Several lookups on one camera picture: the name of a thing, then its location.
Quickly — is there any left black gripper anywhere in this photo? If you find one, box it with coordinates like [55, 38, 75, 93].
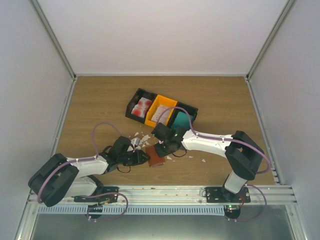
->
[118, 149, 150, 167]

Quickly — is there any brown leather card holder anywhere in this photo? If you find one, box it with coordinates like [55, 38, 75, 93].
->
[145, 145, 166, 168]

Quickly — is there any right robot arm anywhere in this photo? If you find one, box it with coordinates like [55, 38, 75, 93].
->
[151, 123, 265, 203]

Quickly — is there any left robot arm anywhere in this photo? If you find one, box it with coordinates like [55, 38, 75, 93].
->
[28, 136, 150, 207]

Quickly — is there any white patterned card stack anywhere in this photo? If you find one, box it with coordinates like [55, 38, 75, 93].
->
[151, 104, 171, 125]

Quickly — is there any teal card stack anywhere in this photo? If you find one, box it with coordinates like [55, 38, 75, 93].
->
[171, 111, 190, 130]

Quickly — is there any red circle card stack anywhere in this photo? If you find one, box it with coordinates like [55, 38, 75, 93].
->
[131, 97, 152, 118]

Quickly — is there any black bin with red cards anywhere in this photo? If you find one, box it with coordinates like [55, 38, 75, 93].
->
[125, 88, 157, 124]

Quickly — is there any black bin with teal cards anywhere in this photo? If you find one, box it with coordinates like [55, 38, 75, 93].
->
[167, 101, 198, 130]

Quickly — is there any orange bin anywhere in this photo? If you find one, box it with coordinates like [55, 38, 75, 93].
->
[144, 94, 178, 127]

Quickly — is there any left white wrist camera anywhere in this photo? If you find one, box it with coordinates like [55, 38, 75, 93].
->
[127, 137, 141, 152]

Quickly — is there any aluminium rail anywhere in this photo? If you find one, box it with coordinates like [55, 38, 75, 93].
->
[27, 185, 298, 207]

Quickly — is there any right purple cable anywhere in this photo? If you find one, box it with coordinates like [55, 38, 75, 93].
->
[156, 106, 272, 175]

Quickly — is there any purple cable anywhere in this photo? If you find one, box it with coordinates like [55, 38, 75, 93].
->
[156, 106, 272, 175]
[36, 121, 123, 204]

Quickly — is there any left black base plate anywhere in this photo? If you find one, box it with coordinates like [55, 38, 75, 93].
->
[73, 186, 119, 220]

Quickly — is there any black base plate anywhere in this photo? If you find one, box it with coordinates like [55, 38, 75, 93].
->
[203, 186, 251, 221]
[73, 186, 119, 220]

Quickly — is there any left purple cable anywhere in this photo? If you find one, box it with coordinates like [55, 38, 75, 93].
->
[36, 121, 123, 204]

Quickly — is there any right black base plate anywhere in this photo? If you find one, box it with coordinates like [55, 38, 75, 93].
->
[203, 186, 251, 221]

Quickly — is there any grey slotted cable duct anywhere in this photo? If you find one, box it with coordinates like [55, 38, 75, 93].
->
[38, 204, 225, 216]

